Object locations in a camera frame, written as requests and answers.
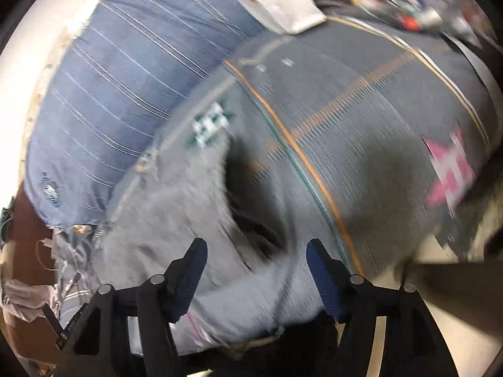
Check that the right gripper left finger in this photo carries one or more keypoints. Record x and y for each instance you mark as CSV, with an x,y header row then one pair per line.
x,y
126,332

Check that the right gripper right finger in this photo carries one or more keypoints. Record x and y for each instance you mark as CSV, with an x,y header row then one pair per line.
x,y
413,343

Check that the grey denim pants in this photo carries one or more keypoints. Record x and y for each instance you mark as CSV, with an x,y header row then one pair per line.
x,y
256,278

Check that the pale crumpled cloth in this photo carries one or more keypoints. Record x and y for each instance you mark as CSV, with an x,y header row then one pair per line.
x,y
26,302

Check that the brown wooden headboard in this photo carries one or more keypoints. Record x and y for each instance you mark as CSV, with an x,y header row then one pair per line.
x,y
26,259

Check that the grey patterned bed sheet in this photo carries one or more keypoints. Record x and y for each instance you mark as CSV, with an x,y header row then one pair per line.
x,y
385,129

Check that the blue plaid pillow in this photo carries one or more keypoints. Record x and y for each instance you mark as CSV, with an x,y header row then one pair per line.
x,y
135,62

